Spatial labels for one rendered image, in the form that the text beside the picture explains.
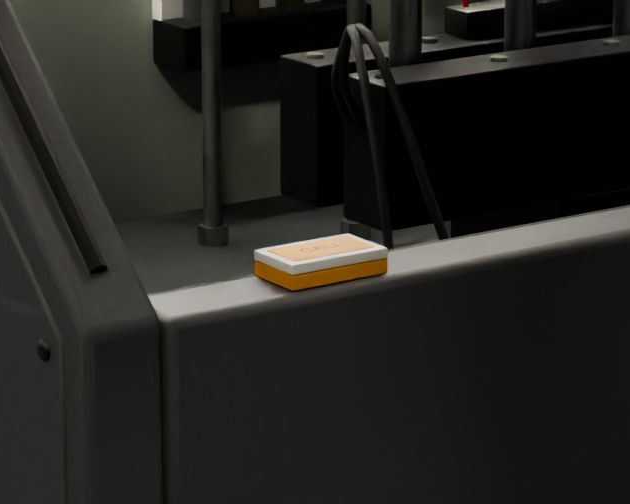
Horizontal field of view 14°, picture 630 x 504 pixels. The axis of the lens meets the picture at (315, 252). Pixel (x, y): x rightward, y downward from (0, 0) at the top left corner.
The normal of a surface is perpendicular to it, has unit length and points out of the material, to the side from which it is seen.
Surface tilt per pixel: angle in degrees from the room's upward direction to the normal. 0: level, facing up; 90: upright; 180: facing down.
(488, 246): 0
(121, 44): 90
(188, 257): 0
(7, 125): 43
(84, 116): 90
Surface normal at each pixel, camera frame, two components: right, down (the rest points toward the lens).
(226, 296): 0.00, -0.96
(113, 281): 0.38, -0.55
